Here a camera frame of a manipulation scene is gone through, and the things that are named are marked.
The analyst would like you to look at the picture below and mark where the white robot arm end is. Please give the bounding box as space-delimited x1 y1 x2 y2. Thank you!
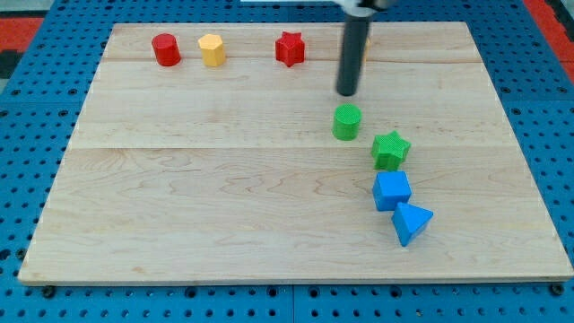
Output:
333 0 396 18

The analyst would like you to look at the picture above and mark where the green star block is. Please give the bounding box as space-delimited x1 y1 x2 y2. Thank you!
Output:
370 130 411 171

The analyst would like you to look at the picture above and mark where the blue cube block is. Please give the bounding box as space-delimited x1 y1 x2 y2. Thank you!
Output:
372 170 412 211

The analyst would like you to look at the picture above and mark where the red star block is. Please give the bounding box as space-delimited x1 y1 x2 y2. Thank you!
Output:
274 31 306 67

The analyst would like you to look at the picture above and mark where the green cylinder block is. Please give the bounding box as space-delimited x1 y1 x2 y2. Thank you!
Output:
332 103 362 141

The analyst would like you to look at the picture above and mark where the wooden board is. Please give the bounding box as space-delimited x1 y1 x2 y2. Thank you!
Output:
18 22 573 286

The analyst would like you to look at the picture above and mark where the yellow hexagonal block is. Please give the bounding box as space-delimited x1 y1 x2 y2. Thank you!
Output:
197 34 226 67

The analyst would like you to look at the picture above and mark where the blue triangular prism block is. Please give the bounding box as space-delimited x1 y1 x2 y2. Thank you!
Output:
391 202 434 247

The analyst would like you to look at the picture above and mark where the yellow block behind rod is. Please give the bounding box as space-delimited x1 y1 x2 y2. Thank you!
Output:
362 37 370 63

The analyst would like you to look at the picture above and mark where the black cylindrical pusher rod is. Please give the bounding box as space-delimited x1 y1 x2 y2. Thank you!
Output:
335 14 371 97

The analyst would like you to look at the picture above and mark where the red cylinder block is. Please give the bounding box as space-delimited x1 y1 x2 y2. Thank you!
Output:
152 33 181 66

